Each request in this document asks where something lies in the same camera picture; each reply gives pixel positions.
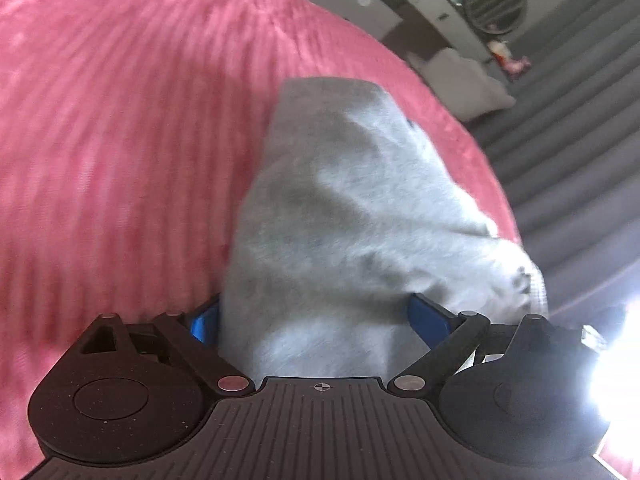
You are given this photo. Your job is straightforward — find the grey pants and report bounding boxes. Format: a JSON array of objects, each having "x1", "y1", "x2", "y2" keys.
[{"x1": 218, "y1": 78, "x2": 548, "y2": 380}]

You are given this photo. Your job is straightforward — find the pink ribbed bedspread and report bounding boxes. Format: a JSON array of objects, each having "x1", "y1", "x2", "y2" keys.
[{"x1": 1, "y1": 0, "x2": 516, "y2": 479}]

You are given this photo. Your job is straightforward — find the red white plush toy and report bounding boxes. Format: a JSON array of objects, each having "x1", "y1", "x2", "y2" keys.
[{"x1": 487, "y1": 40, "x2": 532, "y2": 78}]

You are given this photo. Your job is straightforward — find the round vanity mirror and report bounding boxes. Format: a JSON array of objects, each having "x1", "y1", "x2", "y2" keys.
[{"x1": 462, "y1": 0, "x2": 527, "y2": 36}]

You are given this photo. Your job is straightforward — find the white vanity desk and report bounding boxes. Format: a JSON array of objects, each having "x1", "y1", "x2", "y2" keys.
[{"x1": 406, "y1": 0, "x2": 495, "y2": 65}]

